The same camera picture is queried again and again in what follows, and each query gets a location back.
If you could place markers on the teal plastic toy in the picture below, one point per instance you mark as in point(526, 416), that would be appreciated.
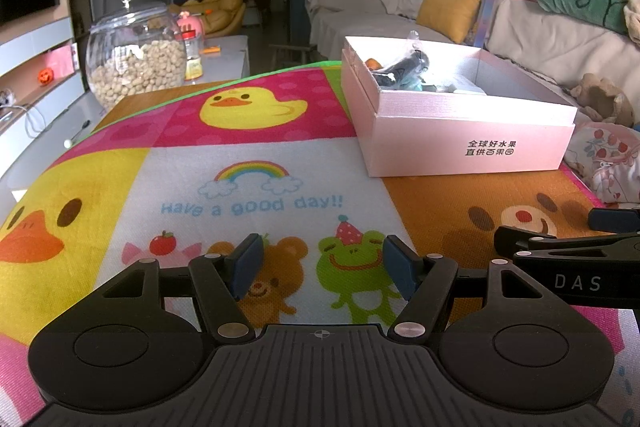
point(415, 82)

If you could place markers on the iridescent gift bag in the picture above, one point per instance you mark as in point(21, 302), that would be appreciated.
point(482, 22)

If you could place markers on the pink pig toy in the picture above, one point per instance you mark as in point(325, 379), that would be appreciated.
point(190, 24)

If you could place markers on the plastic bag with black item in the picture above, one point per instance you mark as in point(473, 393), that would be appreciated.
point(400, 69)

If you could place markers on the glass jar of nuts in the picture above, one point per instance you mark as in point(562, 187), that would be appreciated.
point(135, 72)

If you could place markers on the floral blanket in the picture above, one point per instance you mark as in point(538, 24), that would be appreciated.
point(610, 157)

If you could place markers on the wooden table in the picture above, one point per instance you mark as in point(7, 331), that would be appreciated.
point(150, 99)

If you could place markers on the cartoon printed mat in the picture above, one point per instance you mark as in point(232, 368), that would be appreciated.
point(200, 167)

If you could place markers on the beige sofa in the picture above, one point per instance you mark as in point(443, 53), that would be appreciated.
point(350, 12)

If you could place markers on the beige plush toy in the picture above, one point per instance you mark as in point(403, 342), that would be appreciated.
point(632, 17)

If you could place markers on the brown cat figurine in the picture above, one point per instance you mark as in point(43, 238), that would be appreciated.
point(374, 64)

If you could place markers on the white coffee table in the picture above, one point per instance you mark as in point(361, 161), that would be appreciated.
point(225, 62)

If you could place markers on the brown plush toy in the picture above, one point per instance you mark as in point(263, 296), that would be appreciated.
point(600, 99)

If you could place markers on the small orange item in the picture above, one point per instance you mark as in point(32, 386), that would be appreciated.
point(211, 50)

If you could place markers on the yellow cushion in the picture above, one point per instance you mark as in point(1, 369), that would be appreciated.
point(447, 14)

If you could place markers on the pink cardboard box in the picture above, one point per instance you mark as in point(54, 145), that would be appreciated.
point(450, 147)

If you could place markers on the dark wooden stool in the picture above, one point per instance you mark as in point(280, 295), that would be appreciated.
point(292, 49)

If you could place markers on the small red-lidded jar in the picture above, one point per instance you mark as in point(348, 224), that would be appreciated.
point(194, 64)

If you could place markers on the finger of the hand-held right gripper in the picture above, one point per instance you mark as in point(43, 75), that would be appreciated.
point(530, 239)
point(612, 219)

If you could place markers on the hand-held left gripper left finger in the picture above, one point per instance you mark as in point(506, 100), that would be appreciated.
point(247, 263)

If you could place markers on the white television cabinet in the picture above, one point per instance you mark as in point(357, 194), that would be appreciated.
point(30, 42)

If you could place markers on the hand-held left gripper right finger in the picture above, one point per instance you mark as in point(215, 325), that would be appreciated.
point(400, 264)

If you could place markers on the orange pumpkin ornament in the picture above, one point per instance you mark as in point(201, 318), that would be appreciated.
point(45, 75)

